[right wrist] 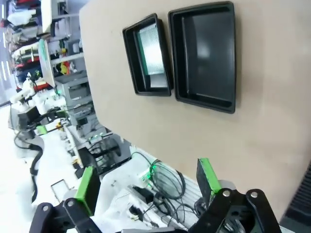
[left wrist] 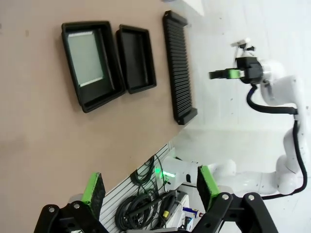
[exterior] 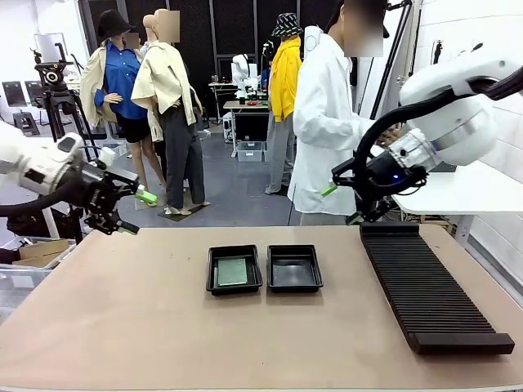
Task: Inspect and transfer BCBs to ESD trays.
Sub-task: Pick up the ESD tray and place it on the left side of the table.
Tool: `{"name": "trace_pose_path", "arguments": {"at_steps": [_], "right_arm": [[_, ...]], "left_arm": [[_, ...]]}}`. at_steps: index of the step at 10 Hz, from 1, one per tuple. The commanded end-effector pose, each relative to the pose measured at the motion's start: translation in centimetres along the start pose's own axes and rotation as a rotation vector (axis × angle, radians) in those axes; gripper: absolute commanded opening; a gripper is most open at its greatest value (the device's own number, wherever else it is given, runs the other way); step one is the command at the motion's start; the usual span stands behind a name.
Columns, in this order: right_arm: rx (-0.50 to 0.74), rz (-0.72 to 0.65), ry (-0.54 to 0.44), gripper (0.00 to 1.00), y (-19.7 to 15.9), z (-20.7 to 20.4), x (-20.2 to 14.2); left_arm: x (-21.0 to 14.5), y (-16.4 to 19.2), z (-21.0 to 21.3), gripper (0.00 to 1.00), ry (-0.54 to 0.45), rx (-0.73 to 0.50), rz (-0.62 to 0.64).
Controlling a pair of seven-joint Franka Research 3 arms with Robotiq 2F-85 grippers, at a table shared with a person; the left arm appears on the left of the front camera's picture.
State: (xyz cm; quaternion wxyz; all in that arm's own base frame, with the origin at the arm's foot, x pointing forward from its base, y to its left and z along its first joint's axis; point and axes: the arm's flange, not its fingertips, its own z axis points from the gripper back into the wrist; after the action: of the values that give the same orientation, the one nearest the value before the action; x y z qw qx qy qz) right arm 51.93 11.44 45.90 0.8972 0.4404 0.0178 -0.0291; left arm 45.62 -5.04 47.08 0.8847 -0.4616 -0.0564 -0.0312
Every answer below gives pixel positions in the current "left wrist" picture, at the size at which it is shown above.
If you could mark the blue and white box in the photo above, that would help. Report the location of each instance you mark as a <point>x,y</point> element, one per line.
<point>190,214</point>

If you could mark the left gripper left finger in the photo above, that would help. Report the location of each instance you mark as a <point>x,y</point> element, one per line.
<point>93,194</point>

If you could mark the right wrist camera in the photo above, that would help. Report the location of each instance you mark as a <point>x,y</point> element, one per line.
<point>243,44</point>

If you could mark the green perforated PCB board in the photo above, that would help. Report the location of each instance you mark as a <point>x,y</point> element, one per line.
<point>85,58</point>

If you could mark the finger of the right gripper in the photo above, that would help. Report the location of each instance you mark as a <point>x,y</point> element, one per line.
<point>219,74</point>

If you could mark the black ESD tray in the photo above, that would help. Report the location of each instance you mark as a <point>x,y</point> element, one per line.
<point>136,60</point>
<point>108,63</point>

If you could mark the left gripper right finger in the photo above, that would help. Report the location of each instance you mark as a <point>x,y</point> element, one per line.
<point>206,187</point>

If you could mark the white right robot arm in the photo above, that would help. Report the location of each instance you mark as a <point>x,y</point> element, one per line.
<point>294,92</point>

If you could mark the black slotted PCB rack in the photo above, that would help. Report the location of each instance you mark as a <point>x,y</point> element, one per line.
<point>178,68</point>

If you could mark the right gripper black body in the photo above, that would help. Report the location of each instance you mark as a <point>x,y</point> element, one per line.
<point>251,70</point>

